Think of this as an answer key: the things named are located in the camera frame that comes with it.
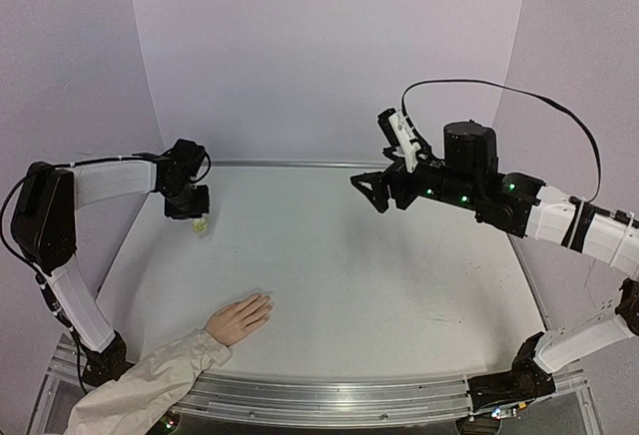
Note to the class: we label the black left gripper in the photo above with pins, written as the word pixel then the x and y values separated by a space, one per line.
pixel 174 213

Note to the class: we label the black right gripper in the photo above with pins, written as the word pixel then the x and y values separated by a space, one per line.
pixel 395 184

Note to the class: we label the yellow nail polish bottle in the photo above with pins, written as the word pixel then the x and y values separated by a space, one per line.
pixel 200 225

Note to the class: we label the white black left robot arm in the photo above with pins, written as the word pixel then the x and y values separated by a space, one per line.
pixel 43 235

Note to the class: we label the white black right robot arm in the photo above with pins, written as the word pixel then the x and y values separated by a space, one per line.
pixel 526 208

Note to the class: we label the beige sleeved forearm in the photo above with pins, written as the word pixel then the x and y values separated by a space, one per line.
pixel 140 398

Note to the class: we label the bare human hand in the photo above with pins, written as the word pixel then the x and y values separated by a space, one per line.
pixel 238 320

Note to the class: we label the aluminium table rear rail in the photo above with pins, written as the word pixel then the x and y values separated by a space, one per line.
pixel 299 164

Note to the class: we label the aluminium table rail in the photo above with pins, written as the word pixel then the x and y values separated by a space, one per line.
pixel 299 164
pixel 364 403

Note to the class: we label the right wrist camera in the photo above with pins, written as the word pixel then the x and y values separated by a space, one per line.
pixel 400 131

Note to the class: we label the aluminium table front rail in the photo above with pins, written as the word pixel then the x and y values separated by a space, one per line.
pixel 364 403

